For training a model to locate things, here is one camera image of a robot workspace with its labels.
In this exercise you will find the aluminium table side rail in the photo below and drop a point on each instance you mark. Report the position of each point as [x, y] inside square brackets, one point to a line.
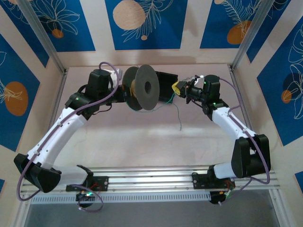
[60, 87]
[246, 118]

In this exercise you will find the black plastic tray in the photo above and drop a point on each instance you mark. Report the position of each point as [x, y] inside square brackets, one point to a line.
[166, 85]

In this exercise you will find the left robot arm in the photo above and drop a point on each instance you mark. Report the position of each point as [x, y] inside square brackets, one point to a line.
[59, 134]

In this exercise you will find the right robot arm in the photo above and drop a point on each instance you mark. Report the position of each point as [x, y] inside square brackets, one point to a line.
[227, 120]

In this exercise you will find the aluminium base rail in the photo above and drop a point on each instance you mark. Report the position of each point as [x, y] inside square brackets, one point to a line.
[151, 179]

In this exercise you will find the aluminium frame post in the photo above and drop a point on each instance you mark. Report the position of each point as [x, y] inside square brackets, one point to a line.
[40, 30]
[252, 30]

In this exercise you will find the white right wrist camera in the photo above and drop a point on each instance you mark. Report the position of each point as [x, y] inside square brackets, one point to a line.
[200, 77]

